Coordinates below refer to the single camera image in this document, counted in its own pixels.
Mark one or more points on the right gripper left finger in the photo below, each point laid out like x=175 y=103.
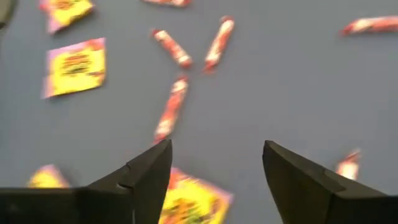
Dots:
x=93 y=207

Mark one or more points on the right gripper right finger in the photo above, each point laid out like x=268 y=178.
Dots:
x=326 y=208

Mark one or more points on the yellow Sour Patch candy packet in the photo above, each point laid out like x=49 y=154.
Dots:
x=66 y=12
x=46 y=179
x=76 y=68
x=196 y=202

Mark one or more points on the red white Smarties candy roll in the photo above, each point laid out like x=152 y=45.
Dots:
x=171 y=109
x=370 y=25
x=172 y=48
x=169 y=2
x=349 y=168
x=219 y=43

